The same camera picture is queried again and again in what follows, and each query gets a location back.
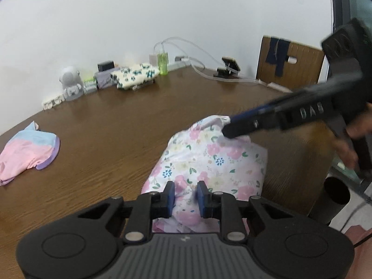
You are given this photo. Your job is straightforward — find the folded teal floral cloth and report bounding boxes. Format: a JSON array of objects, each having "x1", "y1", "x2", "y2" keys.
[{"x1": 110, "y1": 63, "x2": 160, "y2": 90}]

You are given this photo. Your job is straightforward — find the pastel pink blue garment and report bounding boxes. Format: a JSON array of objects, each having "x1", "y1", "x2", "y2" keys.
[{"x1": 0, "y1": 121, "x2": 60, "y2": 186}]

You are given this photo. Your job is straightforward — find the pink floral garment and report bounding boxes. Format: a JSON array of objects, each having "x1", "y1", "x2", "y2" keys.
[{"x1": 141, "y1": 115, "x2": 268, "y2": 234}]

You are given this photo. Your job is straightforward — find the green bottle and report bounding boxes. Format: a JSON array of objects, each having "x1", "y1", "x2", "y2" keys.
[{"x1": 157, "y1": 51, "x2": 169, "y2": 75}]

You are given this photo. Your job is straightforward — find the white cables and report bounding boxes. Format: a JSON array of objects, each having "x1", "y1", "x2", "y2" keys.
[{"x1": 154, "y1": 37, "x2": 292, "y2": 92}]

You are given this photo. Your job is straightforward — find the lavender box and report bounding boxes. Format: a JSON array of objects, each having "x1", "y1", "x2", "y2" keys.
[{"x1": 94, "y1": 69, "x2": 120, "y2": 90}]

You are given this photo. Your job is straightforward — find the person's right hand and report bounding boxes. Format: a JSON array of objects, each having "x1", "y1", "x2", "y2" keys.
[{"x1": 331, "y1": 102, "x2": 372, "y2": 169}]

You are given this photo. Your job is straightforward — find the white power strip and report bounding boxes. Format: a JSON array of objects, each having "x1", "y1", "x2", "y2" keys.
[{"x1": 167, "y1": 56, "x2": 189, "y2": 71}]

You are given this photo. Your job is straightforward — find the green tissue pack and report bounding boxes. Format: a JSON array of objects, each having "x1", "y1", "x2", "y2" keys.
[{"x1": 84, "y1": 77, "x2": 98, "y2": 95}]

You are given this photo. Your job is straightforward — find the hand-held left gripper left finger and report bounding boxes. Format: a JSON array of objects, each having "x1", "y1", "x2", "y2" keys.
[{"x1": 77, "y1": 181, "x2": 176, "y2": 243}]

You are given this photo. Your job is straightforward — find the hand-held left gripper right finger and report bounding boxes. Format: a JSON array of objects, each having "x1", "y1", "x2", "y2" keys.
[{"x1": 196, "y1": 181, "x2": 294, "y2": 242}]

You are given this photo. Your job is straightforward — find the black phone stand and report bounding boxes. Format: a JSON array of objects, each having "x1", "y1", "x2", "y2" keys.
[{"x1": 214, "y1": 57, "x2": 242, "y2": 78}]

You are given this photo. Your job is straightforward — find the person's leg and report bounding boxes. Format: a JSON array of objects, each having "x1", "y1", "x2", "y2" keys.
[{"x1": 344, "y1": 225, "x2": 372, "y2": 279}]

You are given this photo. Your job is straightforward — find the black trash bin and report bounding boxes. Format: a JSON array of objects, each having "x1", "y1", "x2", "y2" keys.
[{"x1": 309, "y1": 176, "x2": 351, "y2": 227}]

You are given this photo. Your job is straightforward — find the dark blue cloth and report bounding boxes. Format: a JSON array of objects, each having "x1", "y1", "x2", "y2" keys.
[{"x1": 265, "y1": 37, "x2": 291, "y2": 77}]

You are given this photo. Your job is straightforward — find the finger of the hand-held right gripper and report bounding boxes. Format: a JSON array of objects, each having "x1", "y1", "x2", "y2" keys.
[
  {"x1": 222, "y1": 113, "x2": 282, "y2": 139},
  {"x1": 229, "y1": 105, "x2": 279, "y2": 125}
]

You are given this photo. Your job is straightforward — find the black cable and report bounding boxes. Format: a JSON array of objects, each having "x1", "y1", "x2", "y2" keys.
[{"x1": 340, "y1": 177, "x2": 372, "y2": 247}]

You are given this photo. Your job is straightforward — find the small white ornament row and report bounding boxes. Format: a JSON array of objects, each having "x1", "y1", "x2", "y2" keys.
[{"x1": 42, "y1": 93, "x2": 67, "y2": 111}]

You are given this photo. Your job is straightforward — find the white robot figurine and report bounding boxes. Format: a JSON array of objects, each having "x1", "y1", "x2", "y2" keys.
[{"x1": 59, "y1": 67, "x2": 83, "y2": 102}]

